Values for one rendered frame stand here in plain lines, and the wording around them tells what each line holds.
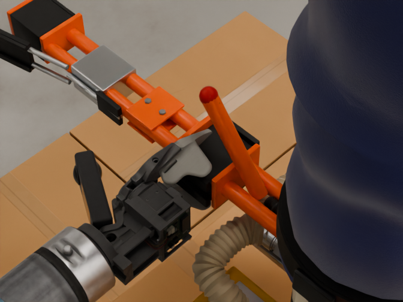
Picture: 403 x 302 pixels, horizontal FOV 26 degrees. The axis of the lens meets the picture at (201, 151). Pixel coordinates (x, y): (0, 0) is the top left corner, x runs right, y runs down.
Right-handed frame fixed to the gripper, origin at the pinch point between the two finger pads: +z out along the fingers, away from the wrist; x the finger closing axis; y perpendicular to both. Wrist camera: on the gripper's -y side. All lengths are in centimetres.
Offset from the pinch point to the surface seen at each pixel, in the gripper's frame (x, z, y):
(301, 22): 38.8, -6.3, 18.2
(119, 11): -124, 94, -134
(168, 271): -29.5, -4.1, -2.9
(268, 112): -69, 59, -35
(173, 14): -124, 106, -119
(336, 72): 41.4, -10.8, 25.1
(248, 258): -29.4, 6.4, 4.4
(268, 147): -69, 51, -28
